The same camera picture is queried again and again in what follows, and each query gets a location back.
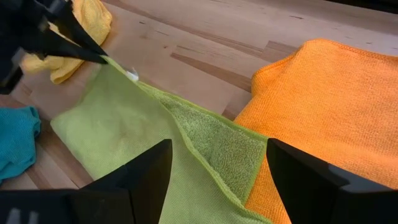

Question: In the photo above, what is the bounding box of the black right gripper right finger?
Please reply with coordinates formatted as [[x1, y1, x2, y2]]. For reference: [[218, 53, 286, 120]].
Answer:
[[266, 138, 398, 224]]

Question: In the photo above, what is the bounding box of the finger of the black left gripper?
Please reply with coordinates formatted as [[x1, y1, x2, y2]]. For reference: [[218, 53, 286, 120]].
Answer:
[[26, 29, 109, 65], [49, 1, 108, 57]]

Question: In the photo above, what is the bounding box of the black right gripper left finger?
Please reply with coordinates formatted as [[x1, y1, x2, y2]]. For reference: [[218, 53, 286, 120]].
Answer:
[[0, 139, 173, 224]]

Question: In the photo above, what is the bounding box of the yellow microfiber towel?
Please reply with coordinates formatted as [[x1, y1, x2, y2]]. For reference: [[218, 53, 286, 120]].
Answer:
[[20, 0, 113, 85]]

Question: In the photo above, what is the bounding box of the green microfiber towel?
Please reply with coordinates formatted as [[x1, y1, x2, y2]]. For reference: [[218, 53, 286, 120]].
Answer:
[[50, 55, 273, 224]]

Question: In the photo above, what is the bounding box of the orange microfiber towel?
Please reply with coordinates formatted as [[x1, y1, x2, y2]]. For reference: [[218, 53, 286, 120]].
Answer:
[[233, 38, 398, 224]]

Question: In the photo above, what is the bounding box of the teal microfiber towel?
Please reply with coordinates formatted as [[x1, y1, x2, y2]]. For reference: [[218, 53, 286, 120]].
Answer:
[[0, 106, 42, 184]]

